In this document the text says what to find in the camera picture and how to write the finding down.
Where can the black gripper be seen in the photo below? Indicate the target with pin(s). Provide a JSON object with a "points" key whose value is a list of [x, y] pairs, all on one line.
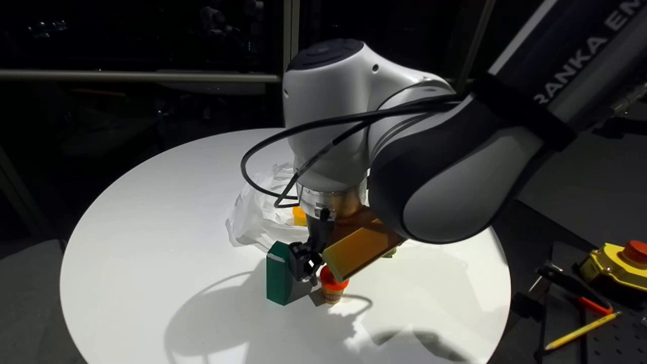
{"points": [[306, 255]]}

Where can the green rectangular box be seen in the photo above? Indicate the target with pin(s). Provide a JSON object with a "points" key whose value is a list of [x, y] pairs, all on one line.
{"points": [[279, 273]]}

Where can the orange-lidded play-doh can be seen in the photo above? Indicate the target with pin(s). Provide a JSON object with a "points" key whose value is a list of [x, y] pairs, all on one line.
{"points": [[328, 281]]}

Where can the white plastic bag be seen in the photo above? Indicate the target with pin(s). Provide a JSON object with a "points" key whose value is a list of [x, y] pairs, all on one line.
{"points": [[255, 219]]}

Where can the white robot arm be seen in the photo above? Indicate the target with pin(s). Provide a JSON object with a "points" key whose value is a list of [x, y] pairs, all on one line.
{"points": [[439, 165]]}

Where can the metal window railing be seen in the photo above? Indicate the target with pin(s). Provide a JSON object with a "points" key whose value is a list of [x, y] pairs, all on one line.
{"points": [[224, 50]]}

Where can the yellow pencil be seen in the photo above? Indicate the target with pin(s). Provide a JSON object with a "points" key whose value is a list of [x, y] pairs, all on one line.
{"points": [[586, 329]]}

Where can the yellow emergency stop button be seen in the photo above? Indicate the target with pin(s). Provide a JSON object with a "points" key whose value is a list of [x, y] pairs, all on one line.
{"points": [[620, 263]]}

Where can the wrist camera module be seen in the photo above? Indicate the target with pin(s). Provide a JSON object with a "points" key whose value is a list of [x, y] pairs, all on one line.
{"points": [[358, 241]]}

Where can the red-handled black tool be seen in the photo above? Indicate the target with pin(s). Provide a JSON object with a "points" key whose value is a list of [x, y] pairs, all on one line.
{"points": [[586, 295]]}

